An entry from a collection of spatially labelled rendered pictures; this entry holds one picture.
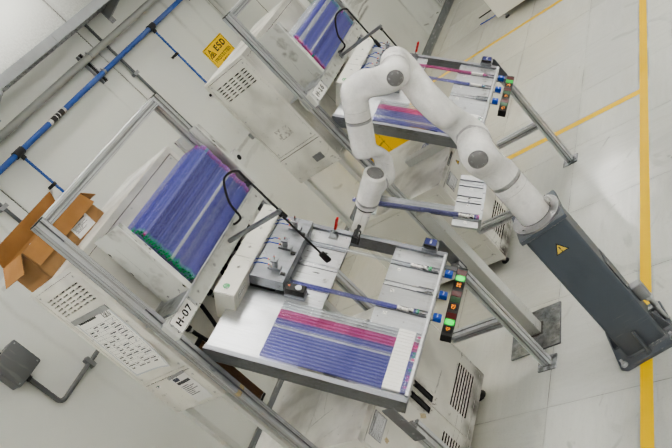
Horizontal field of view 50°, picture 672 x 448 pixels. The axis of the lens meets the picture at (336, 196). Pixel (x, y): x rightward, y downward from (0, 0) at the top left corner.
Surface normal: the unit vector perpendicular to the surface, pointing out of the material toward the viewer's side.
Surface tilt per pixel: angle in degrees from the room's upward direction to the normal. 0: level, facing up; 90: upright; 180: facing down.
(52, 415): 90
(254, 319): 45
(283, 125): 90
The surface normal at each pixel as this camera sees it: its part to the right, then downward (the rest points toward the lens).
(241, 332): 0.00, -0.75
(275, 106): -0.30, 0.63
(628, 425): -0.67, -0.68
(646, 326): -0.05, 0.46
